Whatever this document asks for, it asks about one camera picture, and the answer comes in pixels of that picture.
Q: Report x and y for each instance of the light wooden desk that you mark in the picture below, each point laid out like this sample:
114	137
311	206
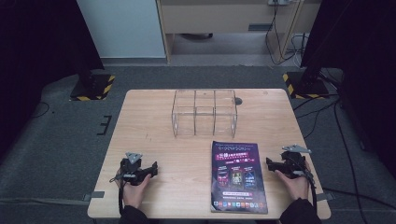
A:
218	17

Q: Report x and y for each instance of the black striped stand base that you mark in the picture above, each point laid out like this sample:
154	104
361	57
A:
93	88
306	87

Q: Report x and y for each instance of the black floor tape mark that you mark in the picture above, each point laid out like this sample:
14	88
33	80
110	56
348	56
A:
105	125

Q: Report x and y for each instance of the person's left hand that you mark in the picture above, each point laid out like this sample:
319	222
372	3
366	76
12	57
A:
134	193

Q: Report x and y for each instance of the grey tape strip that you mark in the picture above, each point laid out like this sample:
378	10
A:
94	195
325	196

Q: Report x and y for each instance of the clear acrylic divided rack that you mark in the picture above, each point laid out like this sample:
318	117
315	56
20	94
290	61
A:
204	113

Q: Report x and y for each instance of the dark purple magazine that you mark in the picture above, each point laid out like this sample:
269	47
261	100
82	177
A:
238	177

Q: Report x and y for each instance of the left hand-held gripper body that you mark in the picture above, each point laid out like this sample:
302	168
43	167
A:
133	169

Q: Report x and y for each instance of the person's right hand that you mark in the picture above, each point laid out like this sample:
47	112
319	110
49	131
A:
294	188

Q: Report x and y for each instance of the white cabinet panel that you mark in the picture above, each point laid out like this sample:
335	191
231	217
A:
121	28

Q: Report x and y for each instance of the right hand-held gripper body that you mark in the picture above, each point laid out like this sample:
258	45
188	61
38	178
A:
294	161

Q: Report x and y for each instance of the dark curtain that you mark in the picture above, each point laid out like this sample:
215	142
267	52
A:
37	46
361	46

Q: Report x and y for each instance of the white power strip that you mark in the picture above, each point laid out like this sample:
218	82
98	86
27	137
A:
278	2

